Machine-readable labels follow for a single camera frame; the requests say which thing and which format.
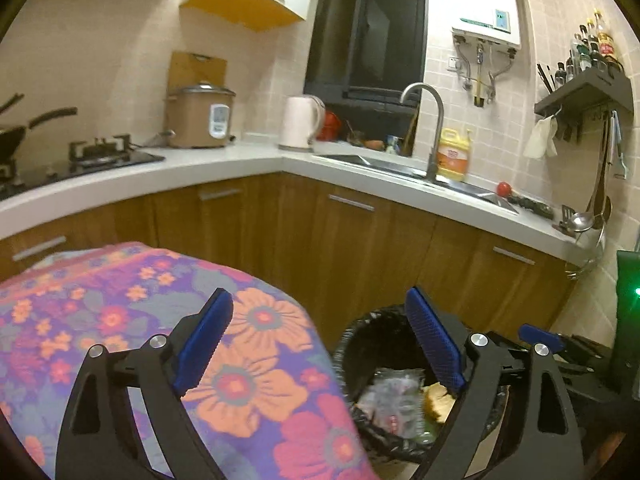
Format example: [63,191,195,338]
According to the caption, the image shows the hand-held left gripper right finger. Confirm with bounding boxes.
[405,287,586,480]

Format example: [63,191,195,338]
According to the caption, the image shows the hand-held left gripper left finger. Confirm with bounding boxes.
[55,287,234,480]

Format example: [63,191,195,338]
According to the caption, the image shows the black gas cooktop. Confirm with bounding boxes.
[0,133,166,202]

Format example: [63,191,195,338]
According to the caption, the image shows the wooden cutting board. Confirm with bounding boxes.
[167,51,229,97]

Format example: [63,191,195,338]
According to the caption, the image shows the wire strainer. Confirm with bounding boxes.
[565,220,609,281]

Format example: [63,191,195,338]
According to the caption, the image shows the steel ladle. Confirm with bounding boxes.
[570,110,614,234]

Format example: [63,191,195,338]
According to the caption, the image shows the red pot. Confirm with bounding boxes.
[317,110,344,142]

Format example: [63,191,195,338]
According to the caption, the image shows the water heater pipes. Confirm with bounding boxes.
[452,42,518,109]

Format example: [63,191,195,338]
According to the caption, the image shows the wooden base cabinets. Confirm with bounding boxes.
[0,170,581,348]

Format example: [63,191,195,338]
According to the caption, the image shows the orange peel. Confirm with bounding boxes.
[422,381,459,424]

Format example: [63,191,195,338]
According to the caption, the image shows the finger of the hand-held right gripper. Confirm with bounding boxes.
[518,324,567,357]

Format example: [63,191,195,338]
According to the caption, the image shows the floral tablecloth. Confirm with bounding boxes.
[0,241,381,480]

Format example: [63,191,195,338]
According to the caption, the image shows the dark scrubbing brush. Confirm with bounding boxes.
[507,195,556,219]

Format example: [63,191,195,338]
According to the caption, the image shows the row of seasoning bottles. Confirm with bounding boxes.
[556,8,626,83]

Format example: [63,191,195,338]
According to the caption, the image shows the white water heater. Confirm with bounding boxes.
[446,0,522,52]

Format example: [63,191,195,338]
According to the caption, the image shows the steel sink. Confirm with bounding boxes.
[312,152,521,216]

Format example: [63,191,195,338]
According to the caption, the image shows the white electric kettle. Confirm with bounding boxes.
[278,95,326,152]

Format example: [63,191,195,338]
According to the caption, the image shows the white hanging cloth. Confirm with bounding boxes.
[523,115,560,159]

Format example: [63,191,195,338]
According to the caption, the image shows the dark wall shelf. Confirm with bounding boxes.
[534,69,634,122]

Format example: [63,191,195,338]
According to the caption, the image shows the steel faucet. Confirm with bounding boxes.
[400,83,445,184]

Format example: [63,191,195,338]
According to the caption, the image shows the trash bin with black bag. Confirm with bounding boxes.
[332,304,511,463]

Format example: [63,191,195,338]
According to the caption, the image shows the black chopsticks bundle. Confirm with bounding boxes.
[536,62,559,94]

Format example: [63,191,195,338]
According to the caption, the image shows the clear plastic bottle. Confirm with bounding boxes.
[357,367,437,437]

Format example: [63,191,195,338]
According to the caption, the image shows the brown rice cooker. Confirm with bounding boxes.
[165,81,237,149]

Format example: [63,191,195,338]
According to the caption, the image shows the dark window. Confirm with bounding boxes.
[303,0,430,111]

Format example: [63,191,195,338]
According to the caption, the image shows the black wok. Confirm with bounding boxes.
[0,106,79,182]

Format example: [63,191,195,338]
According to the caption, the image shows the yellow dish soap bottle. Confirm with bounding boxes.
[436,127,474,184]

